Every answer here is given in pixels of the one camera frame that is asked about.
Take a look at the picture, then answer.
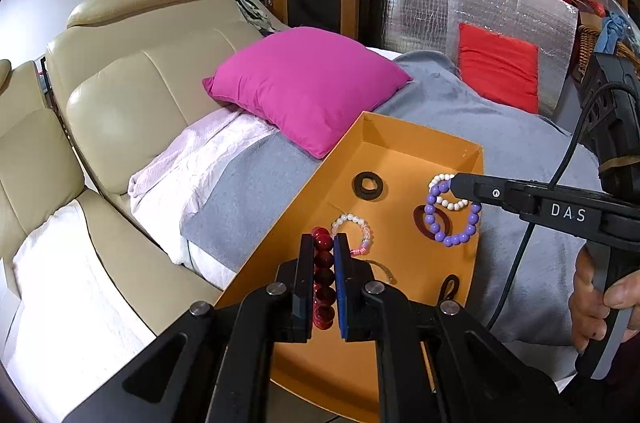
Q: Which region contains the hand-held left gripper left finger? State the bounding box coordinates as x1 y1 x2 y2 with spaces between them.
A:
62 233 317 423

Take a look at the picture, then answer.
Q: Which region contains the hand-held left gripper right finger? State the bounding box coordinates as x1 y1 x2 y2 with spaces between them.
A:
332 233 566 423

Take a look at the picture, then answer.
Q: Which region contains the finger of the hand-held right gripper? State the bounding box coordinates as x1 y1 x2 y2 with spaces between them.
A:
450 173 621 240

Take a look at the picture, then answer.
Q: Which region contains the red bead bracelet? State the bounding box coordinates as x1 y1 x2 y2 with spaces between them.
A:
311 227 337 331

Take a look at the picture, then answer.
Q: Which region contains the white and pink bead bracelet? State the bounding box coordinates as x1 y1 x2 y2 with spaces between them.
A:
330 213 375 258

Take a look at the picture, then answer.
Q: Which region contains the purple bead bracelet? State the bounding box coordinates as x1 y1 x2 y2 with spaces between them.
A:
424 182 482 248

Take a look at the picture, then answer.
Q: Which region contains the dark red ring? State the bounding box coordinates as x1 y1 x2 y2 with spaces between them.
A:
413 204 451 238

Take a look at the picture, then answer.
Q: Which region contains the black cord with metal ring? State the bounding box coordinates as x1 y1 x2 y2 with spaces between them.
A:
437 274 461 304

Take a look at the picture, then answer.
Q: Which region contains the orange cardboard box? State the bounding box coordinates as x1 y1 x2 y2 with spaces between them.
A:
215 110 485 421

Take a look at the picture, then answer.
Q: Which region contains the person's right hand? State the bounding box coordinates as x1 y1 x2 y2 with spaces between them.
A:
569 248 640 351

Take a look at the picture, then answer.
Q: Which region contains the grey blanket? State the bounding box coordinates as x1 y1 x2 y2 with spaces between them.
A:
180 50 608 374

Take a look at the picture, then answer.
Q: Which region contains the wicker basket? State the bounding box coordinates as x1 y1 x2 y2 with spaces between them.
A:
575 23 640 84

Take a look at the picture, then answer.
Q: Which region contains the blue cloth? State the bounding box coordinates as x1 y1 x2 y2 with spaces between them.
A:
594 14 632 54

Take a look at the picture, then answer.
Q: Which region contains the red cushion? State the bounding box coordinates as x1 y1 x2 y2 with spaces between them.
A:
457 22 540 114

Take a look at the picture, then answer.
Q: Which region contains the pale pink cloth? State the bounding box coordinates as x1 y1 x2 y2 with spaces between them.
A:
127 108 278 211

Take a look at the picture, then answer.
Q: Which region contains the magenta pillow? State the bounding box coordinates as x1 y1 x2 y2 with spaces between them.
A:
202 26 413 160

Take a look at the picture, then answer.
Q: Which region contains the silver foil sheet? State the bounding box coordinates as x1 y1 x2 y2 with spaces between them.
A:
376 0 580 119

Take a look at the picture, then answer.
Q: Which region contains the white sheet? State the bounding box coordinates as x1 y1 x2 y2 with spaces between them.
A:
0 198 161 421

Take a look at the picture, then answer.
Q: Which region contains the beige leather sofa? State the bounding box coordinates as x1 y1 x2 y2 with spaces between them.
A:
0 0 281 423

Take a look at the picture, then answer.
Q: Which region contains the wooden cabinet with glass door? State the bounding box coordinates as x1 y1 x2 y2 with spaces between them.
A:
265 0 376 44

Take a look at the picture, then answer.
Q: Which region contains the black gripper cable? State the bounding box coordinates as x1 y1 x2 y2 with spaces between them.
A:
487 82 631 331

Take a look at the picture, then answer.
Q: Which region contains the black ring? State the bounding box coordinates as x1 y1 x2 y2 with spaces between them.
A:
353 172 387 200

